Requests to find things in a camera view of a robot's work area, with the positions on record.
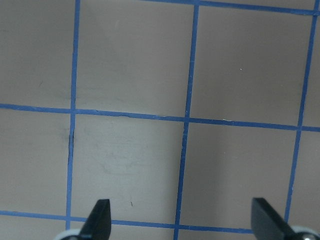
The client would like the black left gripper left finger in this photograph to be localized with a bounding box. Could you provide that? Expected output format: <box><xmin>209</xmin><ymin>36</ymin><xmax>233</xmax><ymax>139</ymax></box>
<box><xmin>78</xmin><ymin>199</ymin><xmax>111</xmax><ymax>240</ymax></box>

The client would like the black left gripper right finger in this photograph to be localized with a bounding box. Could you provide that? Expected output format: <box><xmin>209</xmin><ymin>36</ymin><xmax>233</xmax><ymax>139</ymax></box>
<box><xmin>250</xmin><ymin>197</ymin><xmax>300</xmax><ymax>240</ymax></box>

